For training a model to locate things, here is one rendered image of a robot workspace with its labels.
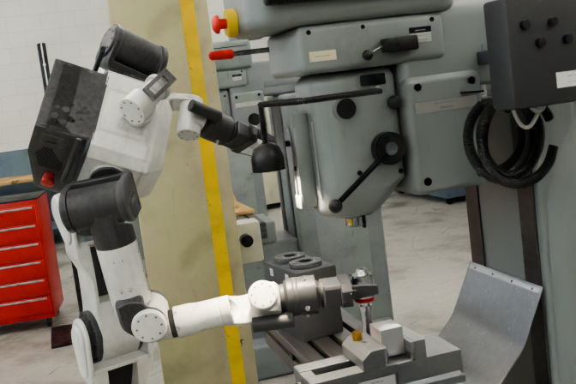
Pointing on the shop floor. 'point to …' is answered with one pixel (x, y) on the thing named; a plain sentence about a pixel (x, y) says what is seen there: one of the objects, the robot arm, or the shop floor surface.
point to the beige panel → (185, 167)
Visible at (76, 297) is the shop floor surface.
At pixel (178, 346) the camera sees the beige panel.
